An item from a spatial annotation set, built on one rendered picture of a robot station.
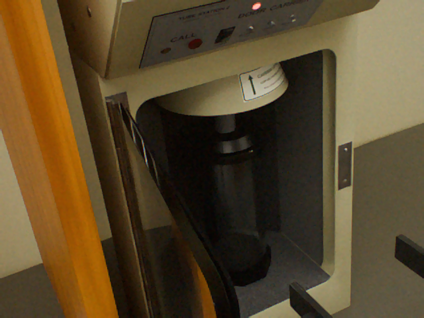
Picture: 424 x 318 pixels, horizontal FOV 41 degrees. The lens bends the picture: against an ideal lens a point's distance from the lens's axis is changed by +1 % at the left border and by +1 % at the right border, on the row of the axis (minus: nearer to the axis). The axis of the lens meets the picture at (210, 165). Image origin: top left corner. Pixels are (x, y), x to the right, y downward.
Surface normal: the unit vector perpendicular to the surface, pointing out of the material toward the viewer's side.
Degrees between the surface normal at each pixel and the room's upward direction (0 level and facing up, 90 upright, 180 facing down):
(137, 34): 135
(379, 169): 0
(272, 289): 0
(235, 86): 66
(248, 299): 0
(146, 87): 90
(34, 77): 90
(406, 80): 90
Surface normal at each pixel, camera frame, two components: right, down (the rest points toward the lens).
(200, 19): 0.39, 0.89
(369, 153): -0.10, -0.87
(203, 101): -0.28, 0.11
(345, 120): 0.45, 0.40
